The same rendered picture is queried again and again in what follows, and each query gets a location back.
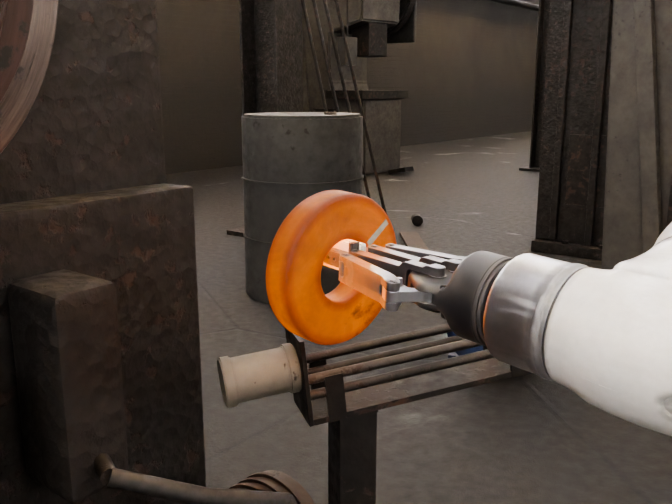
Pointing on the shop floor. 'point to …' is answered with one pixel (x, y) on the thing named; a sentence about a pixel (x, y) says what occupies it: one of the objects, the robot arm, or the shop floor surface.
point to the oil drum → (293, 177)
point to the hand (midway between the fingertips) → (336, 252)
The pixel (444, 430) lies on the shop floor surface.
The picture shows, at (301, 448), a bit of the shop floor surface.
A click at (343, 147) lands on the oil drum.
